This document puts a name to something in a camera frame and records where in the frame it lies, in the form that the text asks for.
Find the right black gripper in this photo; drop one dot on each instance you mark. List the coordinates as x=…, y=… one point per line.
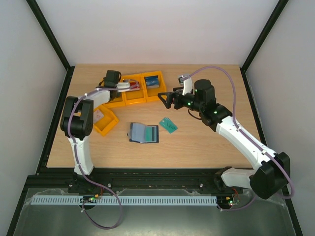
x=176, y=99

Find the blue leather card holder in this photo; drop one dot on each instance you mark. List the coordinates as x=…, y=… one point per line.
x=137, y=133

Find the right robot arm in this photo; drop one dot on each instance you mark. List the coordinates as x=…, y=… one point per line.
x=270, y=170

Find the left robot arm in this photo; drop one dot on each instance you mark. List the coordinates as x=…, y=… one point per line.
x=82, y=114

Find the blue cards stack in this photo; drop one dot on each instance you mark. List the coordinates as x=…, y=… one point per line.
x=152, y=82

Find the teal VIP card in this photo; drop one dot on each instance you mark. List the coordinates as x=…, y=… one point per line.
x=168, y=124

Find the red cards stack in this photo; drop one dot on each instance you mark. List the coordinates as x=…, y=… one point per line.
x=134, y=86

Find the teal card in holder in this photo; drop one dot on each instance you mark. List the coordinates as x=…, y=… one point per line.
x=151, y=134

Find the white pink cards stack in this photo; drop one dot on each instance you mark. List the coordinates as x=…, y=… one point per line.
x=98, y=115

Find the yellow bin right of row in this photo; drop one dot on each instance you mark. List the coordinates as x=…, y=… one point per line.
x=151, y=94

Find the yellow bin of row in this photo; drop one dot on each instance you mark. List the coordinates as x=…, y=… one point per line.
x=116, y=98
x=151, y=94
x=137, y=96

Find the yellow bin middle of row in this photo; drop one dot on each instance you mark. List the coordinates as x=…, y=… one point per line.
x=137, y=96

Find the yellow bin leftmost of row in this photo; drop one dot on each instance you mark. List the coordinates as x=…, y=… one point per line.
x=116, y=98

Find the separate yellow bin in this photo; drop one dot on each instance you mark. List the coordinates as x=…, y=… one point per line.
x=106, y=124

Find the right controller board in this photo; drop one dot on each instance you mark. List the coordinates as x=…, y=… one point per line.
x=227, y=202

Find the controller board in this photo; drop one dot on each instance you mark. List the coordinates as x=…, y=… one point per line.
x=227, y=202
x=90, y=199

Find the left controller board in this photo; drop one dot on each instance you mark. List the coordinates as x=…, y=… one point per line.
x=90, y=199

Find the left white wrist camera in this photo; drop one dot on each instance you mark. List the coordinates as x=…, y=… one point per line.
x=123, y=86

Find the light blue slotted cable duct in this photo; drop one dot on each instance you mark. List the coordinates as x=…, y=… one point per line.
x=128, y=200

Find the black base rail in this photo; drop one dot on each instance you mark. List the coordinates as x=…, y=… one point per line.
x=204, y=181

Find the right black frame post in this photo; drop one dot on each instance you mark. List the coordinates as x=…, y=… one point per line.
x=278, y=9

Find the black frame post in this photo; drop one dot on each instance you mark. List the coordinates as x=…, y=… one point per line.
x=278, y=9
x=37, y=12

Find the left black frame post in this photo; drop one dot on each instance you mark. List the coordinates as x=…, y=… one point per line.
x=37, y=12

